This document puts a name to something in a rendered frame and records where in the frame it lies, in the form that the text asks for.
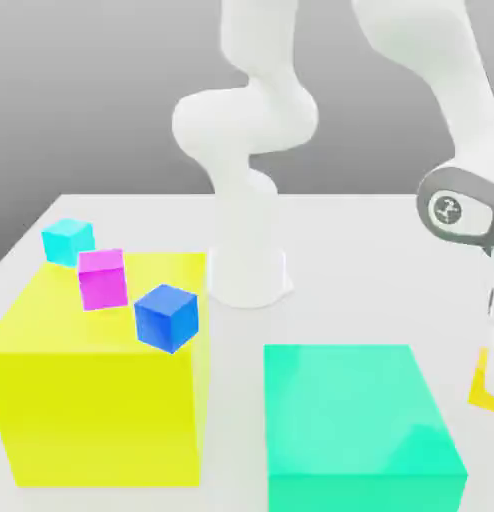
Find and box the large turquoise box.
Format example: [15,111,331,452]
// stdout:
[263,343,469,512]

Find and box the large yellow box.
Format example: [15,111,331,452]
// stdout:
[0,251,212,489]

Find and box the small cyan cube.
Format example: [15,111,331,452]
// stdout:
[40,218,97,268]

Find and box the small orange-yellow cube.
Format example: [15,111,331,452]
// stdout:
[468,346,494,416]

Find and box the small blue cube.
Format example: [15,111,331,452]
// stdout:
[133,283,201,356]

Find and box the small magenta cube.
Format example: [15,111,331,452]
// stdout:
[77,247,129,312]

